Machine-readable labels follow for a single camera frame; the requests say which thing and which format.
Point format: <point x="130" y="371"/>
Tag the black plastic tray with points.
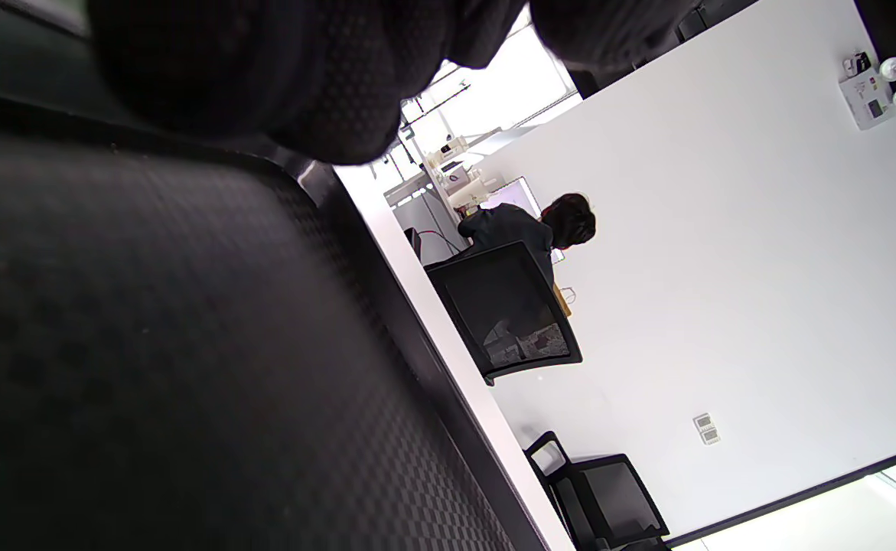
<point x="149" y="344"/>

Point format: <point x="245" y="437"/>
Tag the white wall switch panel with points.
<point x="706" y="428"/>

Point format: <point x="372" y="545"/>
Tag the black mesh office chair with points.
<point x="501" y="314"/>

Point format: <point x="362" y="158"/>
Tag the white lab machine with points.
<point x="459" y="184"/>

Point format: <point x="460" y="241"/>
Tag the black office chair chrome base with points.
<point x="616" y="497"/>

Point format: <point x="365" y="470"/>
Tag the person's left hand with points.
<point x="279" y="69"/>

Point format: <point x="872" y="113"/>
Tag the white emergency wall light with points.
<point x="868" y="99"/>

